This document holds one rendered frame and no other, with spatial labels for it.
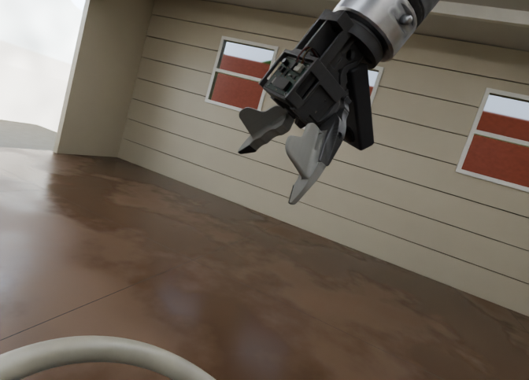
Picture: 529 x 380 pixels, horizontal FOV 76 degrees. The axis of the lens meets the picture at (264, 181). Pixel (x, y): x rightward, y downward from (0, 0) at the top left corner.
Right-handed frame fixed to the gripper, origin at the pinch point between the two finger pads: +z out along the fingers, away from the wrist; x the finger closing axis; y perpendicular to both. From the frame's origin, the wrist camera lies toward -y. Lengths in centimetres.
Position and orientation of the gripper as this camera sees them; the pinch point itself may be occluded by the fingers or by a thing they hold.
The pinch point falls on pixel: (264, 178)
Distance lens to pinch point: 43.2
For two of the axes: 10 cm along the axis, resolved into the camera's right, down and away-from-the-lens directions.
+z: -6.3, 7.7, 0.9
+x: 4.3, 4.4, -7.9
